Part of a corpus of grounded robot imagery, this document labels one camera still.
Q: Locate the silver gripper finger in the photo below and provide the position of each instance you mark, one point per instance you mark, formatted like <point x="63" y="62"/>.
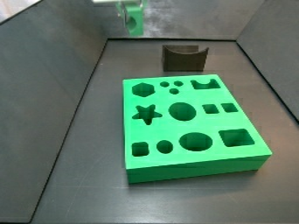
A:
<point x="122" y="10"/>
<point x="142" y="3"/>

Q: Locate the green shape sorter board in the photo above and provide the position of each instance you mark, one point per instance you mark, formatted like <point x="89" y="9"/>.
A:
<point x="186" y="129"/>

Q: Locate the green arch block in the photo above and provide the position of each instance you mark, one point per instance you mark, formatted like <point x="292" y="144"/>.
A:
<point x="136" y="23"/>

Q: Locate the black curved fixture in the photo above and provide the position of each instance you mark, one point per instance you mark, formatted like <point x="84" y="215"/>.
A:
<point x="184" y="58"/>

